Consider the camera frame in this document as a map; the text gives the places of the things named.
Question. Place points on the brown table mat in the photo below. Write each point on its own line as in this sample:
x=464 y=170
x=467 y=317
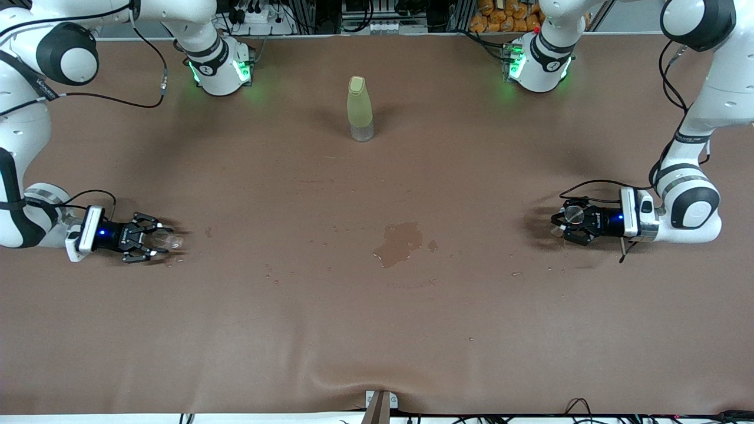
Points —
x=377 y=330

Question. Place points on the metal table bracket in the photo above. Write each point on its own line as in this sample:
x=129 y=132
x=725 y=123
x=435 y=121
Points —
x=381 y=406

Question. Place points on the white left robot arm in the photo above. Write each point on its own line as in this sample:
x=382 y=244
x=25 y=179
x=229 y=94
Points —
x=695 y=206

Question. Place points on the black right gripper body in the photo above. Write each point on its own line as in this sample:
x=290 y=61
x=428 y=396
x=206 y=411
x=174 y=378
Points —
x=115 y=234

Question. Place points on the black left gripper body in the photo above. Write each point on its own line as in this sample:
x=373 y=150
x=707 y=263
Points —
x=604 y=221

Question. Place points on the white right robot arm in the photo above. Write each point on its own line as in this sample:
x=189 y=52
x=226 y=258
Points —
x=23 y=118

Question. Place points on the bag of orange snacks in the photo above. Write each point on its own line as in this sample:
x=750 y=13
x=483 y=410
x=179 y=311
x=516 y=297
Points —
x=500 y=17

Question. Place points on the yellow-green bottle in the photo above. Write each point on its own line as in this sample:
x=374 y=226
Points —
x=360 y=106

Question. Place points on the steel jigger cup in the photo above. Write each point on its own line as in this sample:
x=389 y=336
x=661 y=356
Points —
x=572 y=218

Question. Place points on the clear glass measuring cup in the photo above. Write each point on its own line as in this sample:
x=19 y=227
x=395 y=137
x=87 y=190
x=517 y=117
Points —
x=168 y=240

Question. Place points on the brown liquid puddle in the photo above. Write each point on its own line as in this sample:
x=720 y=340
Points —
x=400 y=242

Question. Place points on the white power strip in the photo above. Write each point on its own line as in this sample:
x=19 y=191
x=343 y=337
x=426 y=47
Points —
x=259 y=17
x=383 y=26

